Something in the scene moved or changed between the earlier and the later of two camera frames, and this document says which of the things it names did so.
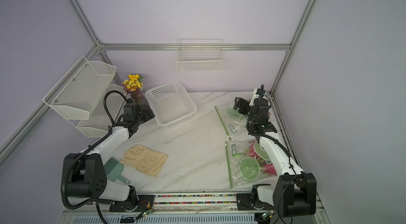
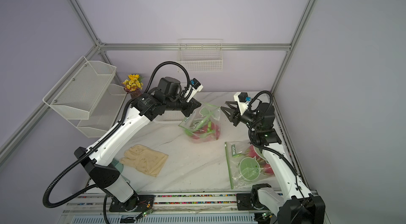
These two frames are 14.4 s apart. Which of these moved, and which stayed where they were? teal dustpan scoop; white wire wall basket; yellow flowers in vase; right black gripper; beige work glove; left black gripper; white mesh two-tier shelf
Moved: left black gripper; right black gripper
Stayed: yellow flowers in vase; white mesh two-tier shelf; beige work glove; teal dustpan scoop; white wire wall basket
